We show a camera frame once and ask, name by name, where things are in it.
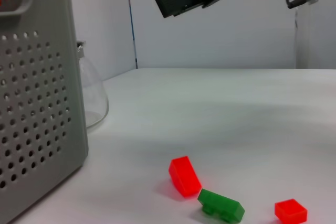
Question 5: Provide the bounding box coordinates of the bright red rectangular brick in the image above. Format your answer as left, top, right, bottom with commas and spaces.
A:
168, 155, 203, 198

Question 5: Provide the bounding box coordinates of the green toy brick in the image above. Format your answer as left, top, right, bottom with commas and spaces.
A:
196, 188, 246, 224

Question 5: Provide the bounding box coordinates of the glass carafe black lid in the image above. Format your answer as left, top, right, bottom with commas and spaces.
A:
76, 40, 110, 131

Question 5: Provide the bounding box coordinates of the bright red square brick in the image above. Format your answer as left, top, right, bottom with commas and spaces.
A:
274, 198, 308, 224

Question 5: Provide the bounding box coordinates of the grey-green perforated storage bin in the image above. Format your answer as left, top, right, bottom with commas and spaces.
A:
0, 0, 89, 224

